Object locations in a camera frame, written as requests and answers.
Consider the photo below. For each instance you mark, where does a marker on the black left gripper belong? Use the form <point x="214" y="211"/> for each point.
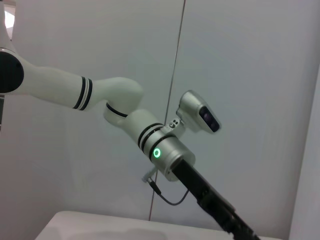
<point x="192" y="180"/>

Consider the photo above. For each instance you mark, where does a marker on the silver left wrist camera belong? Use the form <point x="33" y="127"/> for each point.
<point x="192" y="110"/>

